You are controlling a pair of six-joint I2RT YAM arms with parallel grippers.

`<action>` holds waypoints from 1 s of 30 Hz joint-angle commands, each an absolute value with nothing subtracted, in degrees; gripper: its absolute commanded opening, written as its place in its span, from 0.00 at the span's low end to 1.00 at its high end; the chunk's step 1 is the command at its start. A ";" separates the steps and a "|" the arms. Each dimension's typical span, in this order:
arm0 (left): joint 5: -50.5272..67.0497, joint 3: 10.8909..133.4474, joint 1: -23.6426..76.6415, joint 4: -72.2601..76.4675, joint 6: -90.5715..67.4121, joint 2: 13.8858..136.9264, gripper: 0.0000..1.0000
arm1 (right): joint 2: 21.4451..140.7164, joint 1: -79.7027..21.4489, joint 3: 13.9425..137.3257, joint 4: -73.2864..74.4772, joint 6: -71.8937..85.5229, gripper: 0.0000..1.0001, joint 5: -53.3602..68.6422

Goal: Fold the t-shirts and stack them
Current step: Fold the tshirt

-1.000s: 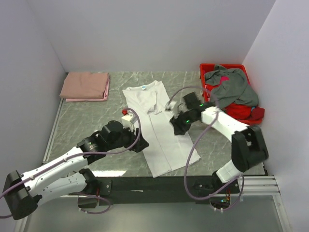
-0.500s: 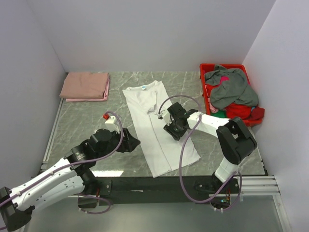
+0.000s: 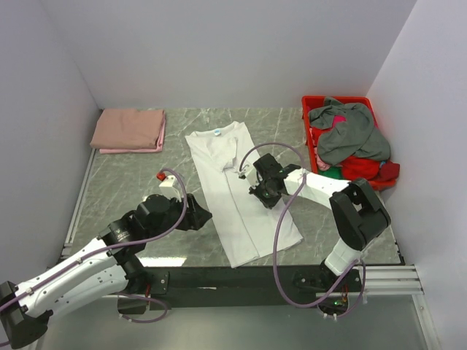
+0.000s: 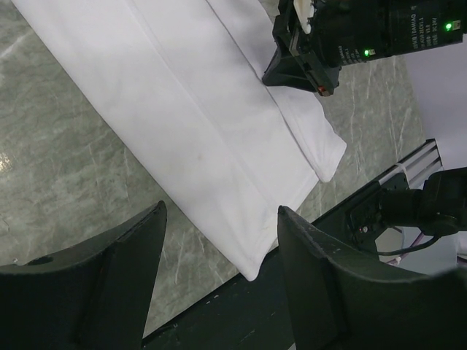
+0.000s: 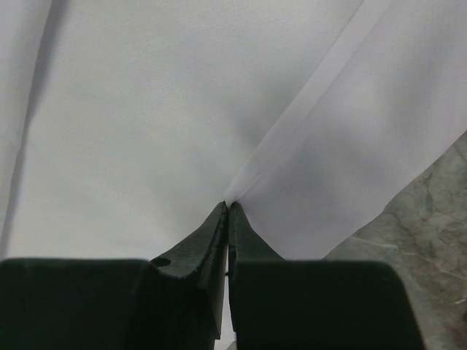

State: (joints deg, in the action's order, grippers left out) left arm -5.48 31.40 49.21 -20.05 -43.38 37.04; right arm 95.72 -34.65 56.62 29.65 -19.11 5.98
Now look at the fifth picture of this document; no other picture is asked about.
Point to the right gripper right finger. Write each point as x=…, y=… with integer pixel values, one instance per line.
x=313, y=304

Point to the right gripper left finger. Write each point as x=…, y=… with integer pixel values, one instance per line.
x=174, y=301

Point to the white t shirt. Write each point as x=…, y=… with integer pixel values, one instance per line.
x=123, y=123

